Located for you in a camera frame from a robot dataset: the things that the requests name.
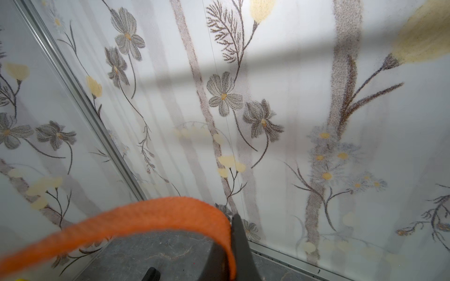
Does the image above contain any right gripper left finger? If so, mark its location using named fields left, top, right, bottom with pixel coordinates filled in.
left=142, top=267, right=161, bottom=281

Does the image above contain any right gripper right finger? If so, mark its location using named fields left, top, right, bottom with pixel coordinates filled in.
left=196, top=213, right=263, bottom=281

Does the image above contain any bright orange crescent bag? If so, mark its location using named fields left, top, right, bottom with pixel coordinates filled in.
left=1, top=197, right=237, bottom=281

